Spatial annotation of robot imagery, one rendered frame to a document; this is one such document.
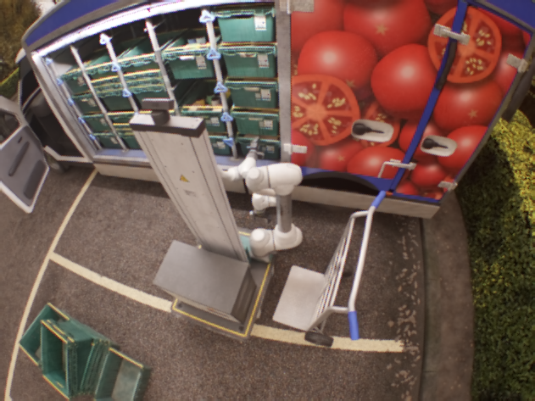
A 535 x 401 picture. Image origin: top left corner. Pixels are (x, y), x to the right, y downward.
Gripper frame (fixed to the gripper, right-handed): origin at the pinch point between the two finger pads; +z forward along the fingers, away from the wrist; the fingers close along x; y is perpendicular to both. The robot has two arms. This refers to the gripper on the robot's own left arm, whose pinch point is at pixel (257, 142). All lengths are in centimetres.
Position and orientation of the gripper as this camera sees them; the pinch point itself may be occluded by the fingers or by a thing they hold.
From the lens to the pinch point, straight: 213.0
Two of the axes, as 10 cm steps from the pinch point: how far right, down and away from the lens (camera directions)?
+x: 0.6, 5.7, 8.2
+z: 2.0, -8.1, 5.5
